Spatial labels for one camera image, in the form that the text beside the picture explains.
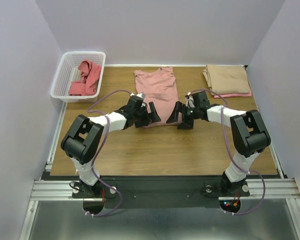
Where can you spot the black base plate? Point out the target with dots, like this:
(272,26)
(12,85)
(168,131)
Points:
(156,192)

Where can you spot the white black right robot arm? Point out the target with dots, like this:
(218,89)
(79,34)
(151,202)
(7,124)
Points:
(245,136)

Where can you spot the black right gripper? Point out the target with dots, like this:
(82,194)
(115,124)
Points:
(185,117)

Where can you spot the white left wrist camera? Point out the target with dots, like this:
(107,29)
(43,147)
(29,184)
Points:
(139,96)

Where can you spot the pink printed t shirt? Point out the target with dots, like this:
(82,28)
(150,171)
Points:
(160,88)

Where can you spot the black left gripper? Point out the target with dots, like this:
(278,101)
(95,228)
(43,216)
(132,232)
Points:
(150,118)

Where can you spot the aluminium frame rail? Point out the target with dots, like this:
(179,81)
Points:
(57,189)

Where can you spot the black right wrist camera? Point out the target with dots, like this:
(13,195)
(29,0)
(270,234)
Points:
(197,100)

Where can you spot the crumpled red t shirt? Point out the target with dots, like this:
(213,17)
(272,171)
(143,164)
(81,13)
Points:
(90,73)

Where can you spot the circuit board with leds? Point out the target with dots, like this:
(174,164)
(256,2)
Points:
(232,206)

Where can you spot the white plastic basket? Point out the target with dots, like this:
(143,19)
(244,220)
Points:
(68,72)

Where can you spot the white round knob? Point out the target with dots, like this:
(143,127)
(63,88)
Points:
(112,190)

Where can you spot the silver round knob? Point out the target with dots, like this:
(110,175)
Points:
(208,189)

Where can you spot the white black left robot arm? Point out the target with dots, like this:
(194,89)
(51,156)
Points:
(86,137)

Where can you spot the folded beige t shirt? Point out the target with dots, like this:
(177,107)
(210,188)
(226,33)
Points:
(216,75)

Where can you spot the folded pink t shirt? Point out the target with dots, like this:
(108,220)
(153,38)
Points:
(228,91)

